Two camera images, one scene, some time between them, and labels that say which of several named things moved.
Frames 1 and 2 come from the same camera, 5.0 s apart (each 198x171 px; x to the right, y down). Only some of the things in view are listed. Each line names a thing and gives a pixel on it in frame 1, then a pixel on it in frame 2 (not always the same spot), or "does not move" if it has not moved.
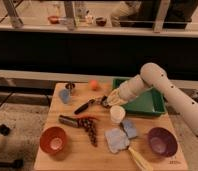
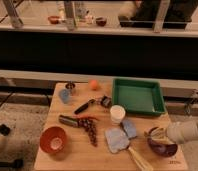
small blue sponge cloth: x=130 y=128 does not move
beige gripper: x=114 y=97 to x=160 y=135
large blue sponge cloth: x=116 y=139 does not move
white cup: x=117 y=114 does not move
